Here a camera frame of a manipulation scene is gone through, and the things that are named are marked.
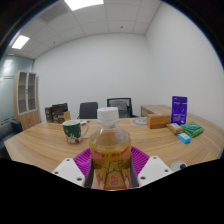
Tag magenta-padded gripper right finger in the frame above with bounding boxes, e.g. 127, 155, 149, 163
128, 145, 174, 188

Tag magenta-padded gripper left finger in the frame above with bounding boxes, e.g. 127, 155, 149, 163
51, 147, 95, 189

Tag yellow-labelled drink bottle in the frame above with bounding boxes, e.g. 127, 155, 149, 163
88, 106, 132, 191

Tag green and white mug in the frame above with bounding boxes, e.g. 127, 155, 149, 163
61, 119, 90, 145

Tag small light blue box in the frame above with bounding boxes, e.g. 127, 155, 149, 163
177, 132, 193, 145

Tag small yellow box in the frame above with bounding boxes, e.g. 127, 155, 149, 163
165, 122, 185, 136

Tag orange cardboard box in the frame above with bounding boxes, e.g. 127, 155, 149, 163
146, 113, 172, 130

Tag round grey printed disc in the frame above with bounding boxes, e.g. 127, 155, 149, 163
130, 116, 148, 126

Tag tan brown carton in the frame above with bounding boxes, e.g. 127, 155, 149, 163
51, 110, 72, 125

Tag flat green box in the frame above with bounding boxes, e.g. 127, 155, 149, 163
180, 121, 205, 138

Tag small black box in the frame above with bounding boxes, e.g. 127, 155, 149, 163
44, 106, 54, 124

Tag wooden side desk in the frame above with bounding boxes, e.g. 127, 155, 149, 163
140, 104, 173, 118

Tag dark brown carton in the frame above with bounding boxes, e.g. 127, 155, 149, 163
50, 102, 69, 116

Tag dark grey office chair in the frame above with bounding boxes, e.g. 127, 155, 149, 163
77, 101, 100, 120

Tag purple standing card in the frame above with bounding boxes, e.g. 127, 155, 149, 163
170, 95, 189, 126

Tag black mesh office chair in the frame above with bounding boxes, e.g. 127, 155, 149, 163
106, 97, 139, 119

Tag wooden glass-door shelf cabinet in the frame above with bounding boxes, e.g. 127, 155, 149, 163
13, 70, 42, 131

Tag rectangular ceiling light panel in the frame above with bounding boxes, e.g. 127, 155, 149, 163
63, 0, 105, 12
11, 34, 31, 50

